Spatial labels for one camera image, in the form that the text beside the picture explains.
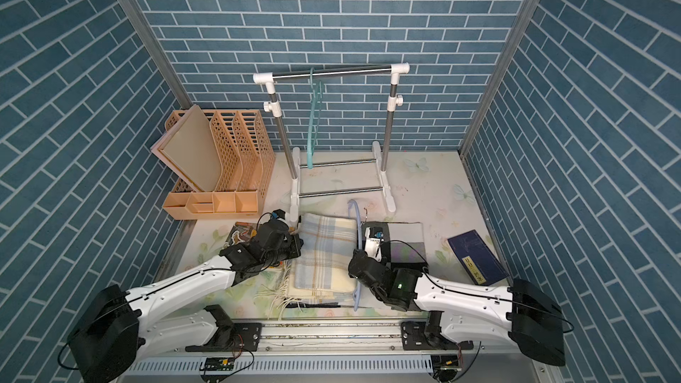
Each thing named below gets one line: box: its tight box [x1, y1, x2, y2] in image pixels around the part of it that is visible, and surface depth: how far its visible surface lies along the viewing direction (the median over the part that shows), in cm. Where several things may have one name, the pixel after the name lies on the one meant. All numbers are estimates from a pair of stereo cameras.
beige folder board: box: [150, 104, 223, 193], surface depth 97 cm
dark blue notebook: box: [446, 229, 509, 287], surface depth 91 cm
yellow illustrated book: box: [225, 221, 259, 246], surface depth 96 cm
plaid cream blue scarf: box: [259, 212, 358, 321], surface depth 82 cm
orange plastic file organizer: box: [162, 109, 276, 219], surface depth 100 cm
